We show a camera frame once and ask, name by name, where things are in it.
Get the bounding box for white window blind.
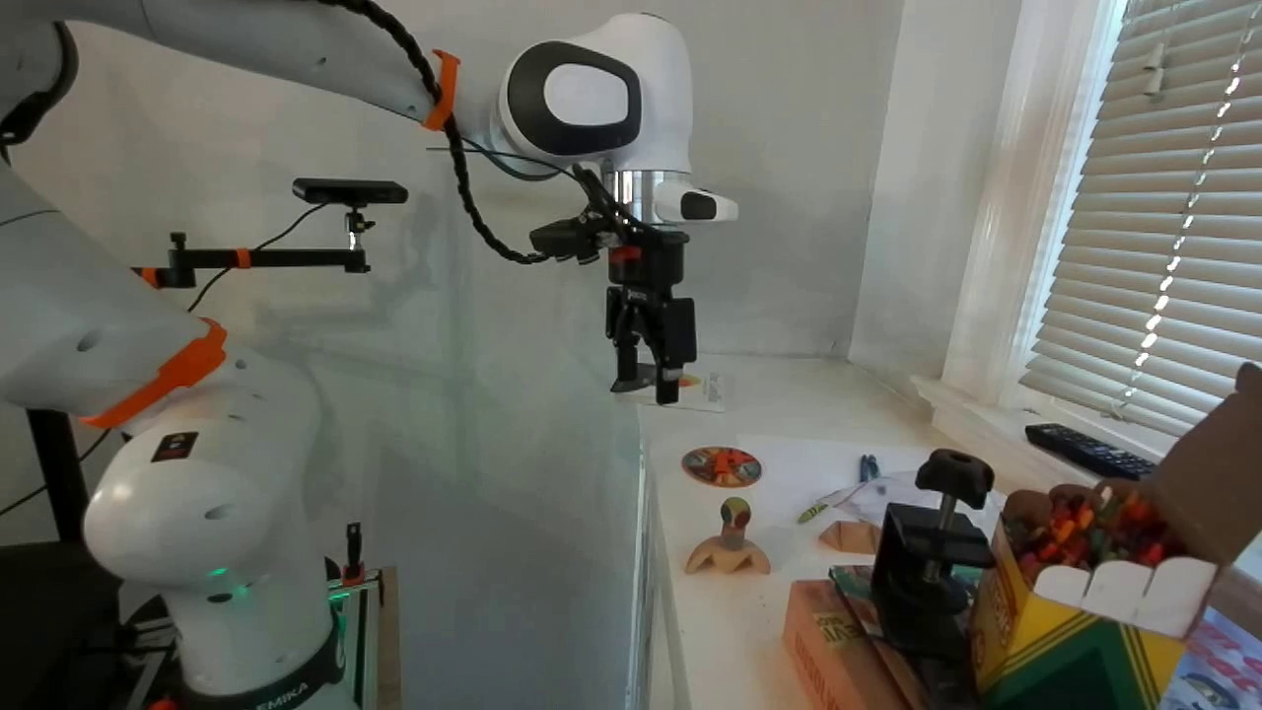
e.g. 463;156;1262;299
1022;0;1262;440

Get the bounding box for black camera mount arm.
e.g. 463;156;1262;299
136;206;378;293

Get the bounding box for black stand pole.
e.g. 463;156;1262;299
25;404;96;548

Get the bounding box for brown cardboard box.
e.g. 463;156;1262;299
1152;361;1262;586

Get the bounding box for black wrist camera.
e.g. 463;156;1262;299
529;213;622;264

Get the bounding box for brown bottle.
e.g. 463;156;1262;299
969;477;1226;710

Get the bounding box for yellow crayon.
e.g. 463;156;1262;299
794;483;859;529

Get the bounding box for black stereo camera bar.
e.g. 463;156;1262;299
288;173;409;209

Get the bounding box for tan wooden puzzle piece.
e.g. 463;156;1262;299
818;518;884;557

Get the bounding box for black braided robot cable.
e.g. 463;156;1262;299
320;0;622;266

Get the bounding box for colourful printed booklet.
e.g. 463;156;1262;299
1159;604;1262;710

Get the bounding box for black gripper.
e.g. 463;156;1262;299
602;230;704;404

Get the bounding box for flat brown game box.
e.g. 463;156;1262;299
780;564;981;710

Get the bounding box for black remote control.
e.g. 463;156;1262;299
1022;419;1165;483

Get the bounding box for round orange printed disc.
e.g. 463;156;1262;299
680;440;764;491

